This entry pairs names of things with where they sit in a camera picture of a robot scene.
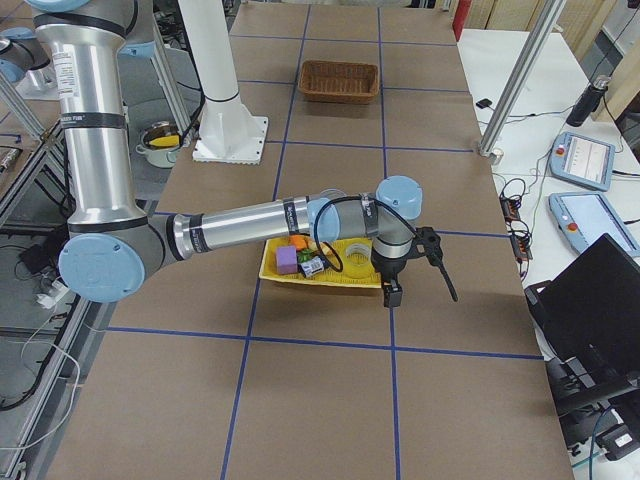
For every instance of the teach pendant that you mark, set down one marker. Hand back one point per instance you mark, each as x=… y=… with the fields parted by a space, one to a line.
x=582 y=161
x=583 y=217

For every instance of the green toy leaf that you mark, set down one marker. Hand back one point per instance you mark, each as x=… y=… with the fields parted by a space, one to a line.
x=304 y=255

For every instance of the orange toy carrot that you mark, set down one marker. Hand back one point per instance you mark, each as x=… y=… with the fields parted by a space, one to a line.
x=298 y=241

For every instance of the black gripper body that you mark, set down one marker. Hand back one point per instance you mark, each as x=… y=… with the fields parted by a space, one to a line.
x=388 y=270

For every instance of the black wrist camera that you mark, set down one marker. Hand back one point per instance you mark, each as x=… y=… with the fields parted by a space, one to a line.
x=427 y=243

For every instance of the black power adapter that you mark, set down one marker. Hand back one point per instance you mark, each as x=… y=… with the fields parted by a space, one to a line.
x=34 y=259

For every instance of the purple foam block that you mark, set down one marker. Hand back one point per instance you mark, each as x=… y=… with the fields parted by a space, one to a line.
x=286 y=260

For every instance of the black orange circuit board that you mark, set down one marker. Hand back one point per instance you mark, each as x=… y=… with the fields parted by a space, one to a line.
x=517 y=229

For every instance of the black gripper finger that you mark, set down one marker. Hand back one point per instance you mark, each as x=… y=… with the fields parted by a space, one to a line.
x=392 y=294

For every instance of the white enamel pot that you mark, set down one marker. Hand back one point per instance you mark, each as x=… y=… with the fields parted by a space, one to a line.
x=159 y=144

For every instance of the brown wicker basket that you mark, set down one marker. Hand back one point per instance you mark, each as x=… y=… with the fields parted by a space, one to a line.
x=339 y=82

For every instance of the black laptop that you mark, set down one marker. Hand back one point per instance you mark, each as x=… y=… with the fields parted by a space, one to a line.
x=589 y=315

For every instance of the yellow clear tape roll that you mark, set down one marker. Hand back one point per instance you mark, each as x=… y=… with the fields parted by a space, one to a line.
x=357 y=259

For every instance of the black water bottle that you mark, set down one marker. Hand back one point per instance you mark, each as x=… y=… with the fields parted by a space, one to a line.
x=588 y=101

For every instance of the toy croissant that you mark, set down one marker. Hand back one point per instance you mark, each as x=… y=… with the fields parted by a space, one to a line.
x=318 y=247

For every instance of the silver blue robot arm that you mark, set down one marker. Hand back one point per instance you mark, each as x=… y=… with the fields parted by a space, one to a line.
x=114 y=246

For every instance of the near teach pendant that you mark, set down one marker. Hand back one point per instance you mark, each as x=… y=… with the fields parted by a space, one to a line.
x=583 y=217

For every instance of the yellow woven basket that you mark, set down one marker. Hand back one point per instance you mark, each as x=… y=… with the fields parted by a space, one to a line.
x=326 y=278

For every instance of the aluminium side frame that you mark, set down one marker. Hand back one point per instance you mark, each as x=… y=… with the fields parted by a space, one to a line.
x=49 y=336

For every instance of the aluminium frame post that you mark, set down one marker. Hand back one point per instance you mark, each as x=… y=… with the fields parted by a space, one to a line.
x=525 y=62

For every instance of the far teach pendant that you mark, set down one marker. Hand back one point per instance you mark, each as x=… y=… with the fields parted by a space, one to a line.
x=582 y=161

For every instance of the white central pedestal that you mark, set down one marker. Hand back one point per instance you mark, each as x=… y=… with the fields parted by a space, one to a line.
x=228 y=132

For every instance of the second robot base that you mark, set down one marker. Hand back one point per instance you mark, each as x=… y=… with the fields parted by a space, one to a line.
x=26 y=65

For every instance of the dark blue labelled can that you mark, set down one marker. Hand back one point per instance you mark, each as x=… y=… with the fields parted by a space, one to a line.
x=313 y=266

